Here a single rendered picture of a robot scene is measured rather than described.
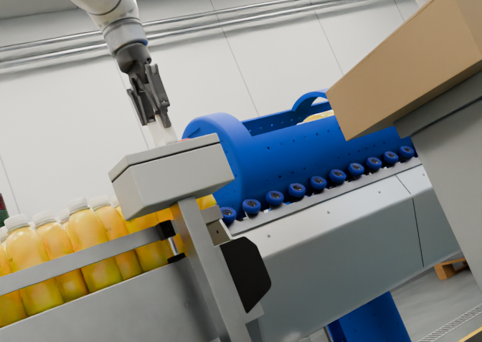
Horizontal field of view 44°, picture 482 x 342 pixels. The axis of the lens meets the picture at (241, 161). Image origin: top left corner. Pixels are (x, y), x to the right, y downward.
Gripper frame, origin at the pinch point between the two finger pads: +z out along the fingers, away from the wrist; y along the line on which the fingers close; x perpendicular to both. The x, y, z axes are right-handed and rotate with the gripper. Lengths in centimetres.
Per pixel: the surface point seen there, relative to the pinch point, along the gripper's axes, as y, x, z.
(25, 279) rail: -4.5, 37.9, 20.9
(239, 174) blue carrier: 4.2, -17.9, 13.0
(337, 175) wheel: 6, -48, 21
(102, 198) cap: 1.3, 17.7, 10.1
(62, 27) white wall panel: 336, -136, -207
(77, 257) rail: -4.4, 28.1, 20.3
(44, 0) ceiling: 317, -121, -223
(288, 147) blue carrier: 2.6, -33.8, 10.2
